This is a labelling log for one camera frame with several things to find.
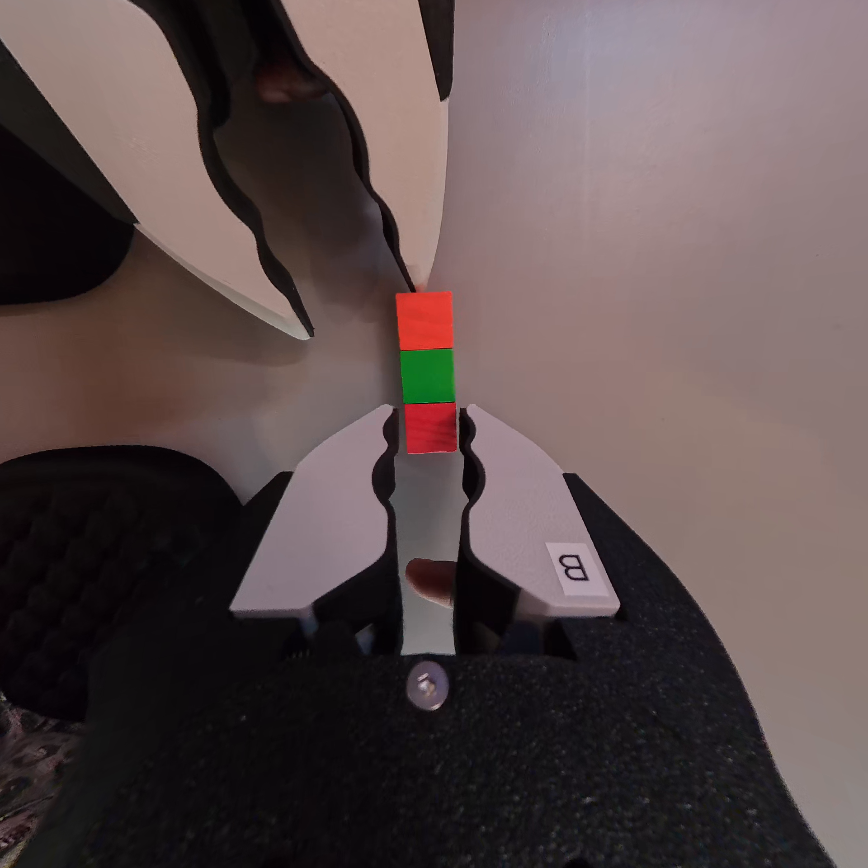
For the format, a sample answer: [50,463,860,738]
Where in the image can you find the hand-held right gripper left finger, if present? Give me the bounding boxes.
[229,404,402,637]

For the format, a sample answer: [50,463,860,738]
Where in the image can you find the green wooden cube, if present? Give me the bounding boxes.
[400,349,455,406]

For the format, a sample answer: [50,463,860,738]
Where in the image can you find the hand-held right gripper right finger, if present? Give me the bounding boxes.
[458,403,623,621]

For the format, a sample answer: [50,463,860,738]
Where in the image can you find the person's right hand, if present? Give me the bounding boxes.
[405,558,457,609]

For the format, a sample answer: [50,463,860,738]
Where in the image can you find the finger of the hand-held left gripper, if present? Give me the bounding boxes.
[271,0,452,292]
[0,0,317,341]

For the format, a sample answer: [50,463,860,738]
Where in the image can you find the orange-red wooden cube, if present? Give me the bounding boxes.
[396,292,454,351]

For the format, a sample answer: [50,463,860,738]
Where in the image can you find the red wooden cube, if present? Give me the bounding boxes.
[405,402,458,455]

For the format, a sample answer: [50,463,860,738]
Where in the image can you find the person's left hand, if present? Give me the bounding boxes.
[256,62,328,104]

